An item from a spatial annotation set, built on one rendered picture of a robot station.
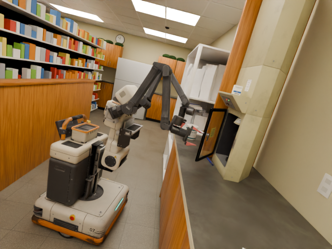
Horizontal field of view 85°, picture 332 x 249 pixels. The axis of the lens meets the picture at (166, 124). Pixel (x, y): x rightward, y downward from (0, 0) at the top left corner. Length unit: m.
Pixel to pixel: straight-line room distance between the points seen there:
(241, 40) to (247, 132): 0.72
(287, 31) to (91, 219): 1.90
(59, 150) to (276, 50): 1.66
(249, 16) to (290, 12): 0.39
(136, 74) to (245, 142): 5.11
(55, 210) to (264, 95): 1.82
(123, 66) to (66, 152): 4.78
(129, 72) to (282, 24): 5.20
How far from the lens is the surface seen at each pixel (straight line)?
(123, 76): 6.14
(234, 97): 1.21
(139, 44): 6.83
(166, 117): 1.24
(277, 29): 1.32
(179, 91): 1.65
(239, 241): 0.94
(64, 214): 1.89
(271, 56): 1.29
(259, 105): 1.27
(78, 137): 1.75
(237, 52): 1.61
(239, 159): 1.33
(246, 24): 1.66
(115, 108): 1.36
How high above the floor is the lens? 1.50
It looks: 14 degrees down
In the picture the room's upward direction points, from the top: 14 degrees clockwise
